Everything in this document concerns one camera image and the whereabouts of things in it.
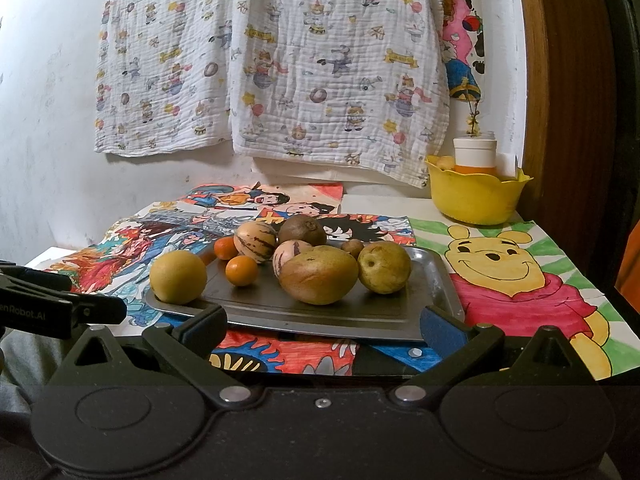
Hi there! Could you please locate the brownish striped pepino melon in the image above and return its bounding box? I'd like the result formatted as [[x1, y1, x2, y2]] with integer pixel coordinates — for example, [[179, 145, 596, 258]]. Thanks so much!
[[272, 239, 314, 279]]

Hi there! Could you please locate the round yellow fruit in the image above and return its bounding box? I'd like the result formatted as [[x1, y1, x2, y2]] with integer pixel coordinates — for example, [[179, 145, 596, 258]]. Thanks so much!
[[149, 251, 208, 305]]

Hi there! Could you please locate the white and orange jar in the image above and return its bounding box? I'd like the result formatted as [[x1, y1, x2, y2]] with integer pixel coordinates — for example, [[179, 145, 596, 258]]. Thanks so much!
[[453, 132, 499, 176]]

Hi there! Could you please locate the black-haired cartoon drawing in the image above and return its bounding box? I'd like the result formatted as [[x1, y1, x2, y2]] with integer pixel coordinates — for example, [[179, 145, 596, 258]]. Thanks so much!
[[256, 209, 417, 249]]

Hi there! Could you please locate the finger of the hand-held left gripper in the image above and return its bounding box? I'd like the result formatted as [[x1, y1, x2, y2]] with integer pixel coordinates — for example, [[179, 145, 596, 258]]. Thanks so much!
[[0, 260, 73, 293], [62, 292, 127, 333]]

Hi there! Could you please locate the red and blue drawing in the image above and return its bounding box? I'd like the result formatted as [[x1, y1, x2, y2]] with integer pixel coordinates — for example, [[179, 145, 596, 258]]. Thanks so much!
[[209, 329, 427, 377]]

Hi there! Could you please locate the printed muslin blanket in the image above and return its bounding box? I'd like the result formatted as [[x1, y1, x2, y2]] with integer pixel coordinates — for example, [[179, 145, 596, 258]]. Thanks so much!
[[230, 0, 451, 189], [93, 0, 262, 157]]

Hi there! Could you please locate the colourful anime drawing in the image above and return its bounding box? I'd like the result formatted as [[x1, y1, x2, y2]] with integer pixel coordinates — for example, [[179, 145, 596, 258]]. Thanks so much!
[[42, 199, 282, 333]]

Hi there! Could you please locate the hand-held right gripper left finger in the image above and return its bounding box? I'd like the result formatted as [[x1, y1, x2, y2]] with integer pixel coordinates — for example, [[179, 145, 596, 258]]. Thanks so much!
[[60, 304, 258, 408]]

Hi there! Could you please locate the metal tray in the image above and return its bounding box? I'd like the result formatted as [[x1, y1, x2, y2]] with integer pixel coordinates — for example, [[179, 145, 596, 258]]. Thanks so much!
[[142, 244, 466, 344]]

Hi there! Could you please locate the small yellow-green pear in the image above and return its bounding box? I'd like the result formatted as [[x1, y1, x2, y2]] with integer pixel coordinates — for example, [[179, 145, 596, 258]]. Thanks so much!
[[357, 241, 412, 295]]

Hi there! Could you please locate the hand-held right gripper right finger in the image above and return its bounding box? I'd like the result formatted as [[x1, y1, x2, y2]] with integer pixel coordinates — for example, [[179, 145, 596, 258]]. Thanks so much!
[[388, 305, 592, 408]]

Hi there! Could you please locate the yellow plastic bowl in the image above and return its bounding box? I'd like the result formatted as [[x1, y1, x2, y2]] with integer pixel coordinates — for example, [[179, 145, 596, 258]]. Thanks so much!
[[425, 154, 531, 226]]

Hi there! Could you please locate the small orange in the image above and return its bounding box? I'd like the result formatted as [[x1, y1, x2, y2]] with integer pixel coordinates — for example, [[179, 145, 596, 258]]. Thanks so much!
[[224, 255, 260, 287], [214, 236, 239, 261]]

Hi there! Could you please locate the pale striped pepino melon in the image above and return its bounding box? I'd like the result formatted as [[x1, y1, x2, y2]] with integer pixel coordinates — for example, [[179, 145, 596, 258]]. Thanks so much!
[[233, 220, 278, 260]]

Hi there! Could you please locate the wall poster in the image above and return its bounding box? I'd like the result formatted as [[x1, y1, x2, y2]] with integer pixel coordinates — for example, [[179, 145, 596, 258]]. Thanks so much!
[[439, 0, 487, 104]]

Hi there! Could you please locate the yellow bear drawing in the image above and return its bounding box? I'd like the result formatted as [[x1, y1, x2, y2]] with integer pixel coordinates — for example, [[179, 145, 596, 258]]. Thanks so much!
[[409, 217, 619, 379]]

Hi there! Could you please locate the thin plant twig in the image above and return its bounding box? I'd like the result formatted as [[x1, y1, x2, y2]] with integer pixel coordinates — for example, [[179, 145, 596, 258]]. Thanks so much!
[[462, 94, 487, 137]]

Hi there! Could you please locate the orange cloth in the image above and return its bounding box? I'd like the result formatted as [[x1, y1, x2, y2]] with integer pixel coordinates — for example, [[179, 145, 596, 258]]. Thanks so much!
[[615, 219, 640, 302]]

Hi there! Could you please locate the cartoon kids drawing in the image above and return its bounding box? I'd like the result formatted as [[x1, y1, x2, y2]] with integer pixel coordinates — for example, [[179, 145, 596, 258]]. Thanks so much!
[[184, 181, 346, 222]]

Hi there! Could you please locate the wooden door frame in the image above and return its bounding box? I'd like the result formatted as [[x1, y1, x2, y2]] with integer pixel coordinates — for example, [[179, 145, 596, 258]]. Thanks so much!
[[514, 0, 622, 283]]

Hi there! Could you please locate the large yellow-green pear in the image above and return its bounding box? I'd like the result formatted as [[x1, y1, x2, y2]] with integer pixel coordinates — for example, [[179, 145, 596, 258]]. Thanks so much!
[[279, 246, 360, 306]]

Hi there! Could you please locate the brown round fruit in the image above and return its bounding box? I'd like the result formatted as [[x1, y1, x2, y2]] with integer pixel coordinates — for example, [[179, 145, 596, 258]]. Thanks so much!
[[277, 214, 327, 248]]

